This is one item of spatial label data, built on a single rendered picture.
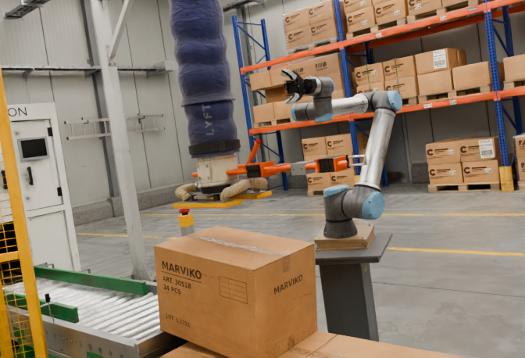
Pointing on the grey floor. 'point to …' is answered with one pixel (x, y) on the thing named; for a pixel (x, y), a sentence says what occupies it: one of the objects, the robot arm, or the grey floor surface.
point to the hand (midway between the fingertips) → (284, 86)
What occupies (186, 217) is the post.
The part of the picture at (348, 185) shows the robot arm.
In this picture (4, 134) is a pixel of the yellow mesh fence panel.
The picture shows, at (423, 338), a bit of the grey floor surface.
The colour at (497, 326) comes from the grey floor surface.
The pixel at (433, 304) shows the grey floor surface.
